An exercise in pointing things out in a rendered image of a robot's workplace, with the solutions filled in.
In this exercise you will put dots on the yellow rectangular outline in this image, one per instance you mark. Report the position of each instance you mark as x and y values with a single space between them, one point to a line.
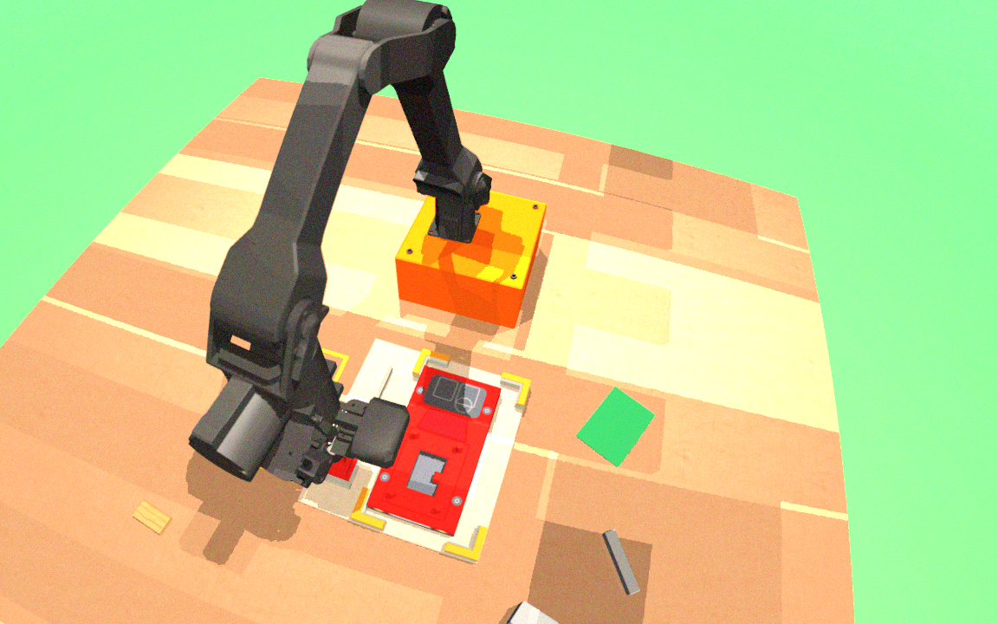
342 365

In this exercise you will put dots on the green flat rectangle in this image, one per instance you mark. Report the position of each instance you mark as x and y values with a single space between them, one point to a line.
615 427

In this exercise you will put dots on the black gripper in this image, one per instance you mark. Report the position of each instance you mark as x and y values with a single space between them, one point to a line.
371 432

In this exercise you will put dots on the white rectangular bar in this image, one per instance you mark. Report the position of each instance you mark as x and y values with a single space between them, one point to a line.
620 561

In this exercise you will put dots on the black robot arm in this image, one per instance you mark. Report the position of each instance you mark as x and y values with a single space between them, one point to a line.
270 289

